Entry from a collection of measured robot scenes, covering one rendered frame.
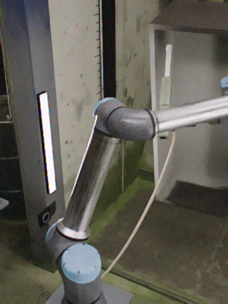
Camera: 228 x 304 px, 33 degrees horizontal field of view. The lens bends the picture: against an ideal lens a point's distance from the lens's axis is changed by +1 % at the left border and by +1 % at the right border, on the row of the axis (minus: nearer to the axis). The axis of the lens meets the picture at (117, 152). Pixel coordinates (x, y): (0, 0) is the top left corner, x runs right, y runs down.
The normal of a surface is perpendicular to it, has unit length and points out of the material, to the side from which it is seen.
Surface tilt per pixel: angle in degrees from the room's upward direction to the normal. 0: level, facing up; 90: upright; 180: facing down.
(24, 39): 90
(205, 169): 102
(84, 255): 5
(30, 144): 90
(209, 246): 0
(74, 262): 5
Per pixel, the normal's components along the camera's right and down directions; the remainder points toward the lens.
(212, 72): -0.44, 0.59
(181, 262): 0.00, -0.88
